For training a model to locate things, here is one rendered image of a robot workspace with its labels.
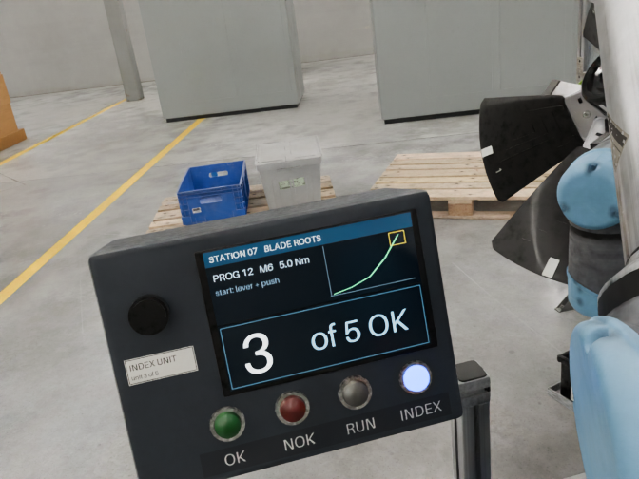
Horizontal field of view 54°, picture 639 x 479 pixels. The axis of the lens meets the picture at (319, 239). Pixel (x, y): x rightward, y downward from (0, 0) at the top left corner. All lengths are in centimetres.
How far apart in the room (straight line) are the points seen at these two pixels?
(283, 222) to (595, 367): 26
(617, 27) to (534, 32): 626
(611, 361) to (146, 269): 31
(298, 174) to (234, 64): 453
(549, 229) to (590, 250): 37
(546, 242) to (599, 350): 81
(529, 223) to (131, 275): 78
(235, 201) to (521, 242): 289
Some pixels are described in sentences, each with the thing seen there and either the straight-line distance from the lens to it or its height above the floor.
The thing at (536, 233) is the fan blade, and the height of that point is 99.
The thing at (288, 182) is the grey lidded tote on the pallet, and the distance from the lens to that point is 381.
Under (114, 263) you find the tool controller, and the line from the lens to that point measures 46.
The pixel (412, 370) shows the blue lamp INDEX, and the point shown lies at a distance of 50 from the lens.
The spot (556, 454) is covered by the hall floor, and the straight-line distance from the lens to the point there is 214.
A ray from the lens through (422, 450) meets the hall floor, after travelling 213.
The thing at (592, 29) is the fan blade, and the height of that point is 126.
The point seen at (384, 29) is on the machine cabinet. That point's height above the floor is 93.
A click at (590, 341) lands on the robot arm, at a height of 125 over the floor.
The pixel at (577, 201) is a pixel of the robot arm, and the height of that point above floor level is 117.
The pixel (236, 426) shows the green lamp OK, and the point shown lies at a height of 112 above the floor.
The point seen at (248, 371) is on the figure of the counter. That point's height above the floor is 115.
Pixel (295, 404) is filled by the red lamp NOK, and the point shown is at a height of 112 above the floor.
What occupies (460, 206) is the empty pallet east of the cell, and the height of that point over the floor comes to 8.
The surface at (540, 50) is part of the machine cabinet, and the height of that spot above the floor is 56.
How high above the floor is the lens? 141
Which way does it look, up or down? 22 degrees down
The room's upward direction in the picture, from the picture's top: 8 degrees counter-clockwise
